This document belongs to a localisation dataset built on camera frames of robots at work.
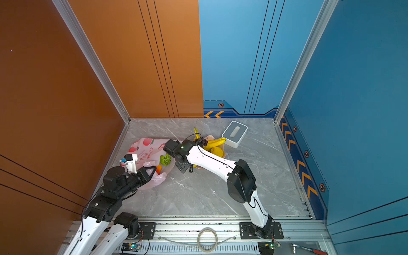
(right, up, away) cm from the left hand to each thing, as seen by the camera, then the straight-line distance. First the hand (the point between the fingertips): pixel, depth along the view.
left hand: (158, 165), depth 73 cm
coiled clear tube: (+19, -34, -4) cm, 39 cm away
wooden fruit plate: (+25, +12, +28) cm, 39 cm away
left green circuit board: (-11, -36, -2) cm, 38 cm away
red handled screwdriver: (+70, -36, -5) cm, 79 cm away
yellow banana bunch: (+25, +9, +21) cm, 34 cm away
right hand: (+15, 0, +12) cm, 19 cm away
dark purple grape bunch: (+20, +10, +20) cm, 30 cm away
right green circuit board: (+50, -37, -2) cm, 62 cm away
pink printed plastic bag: (-10, +5, +16) cm, 19 cm away
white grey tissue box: (+42, +15, +33) cm, 55 cm away
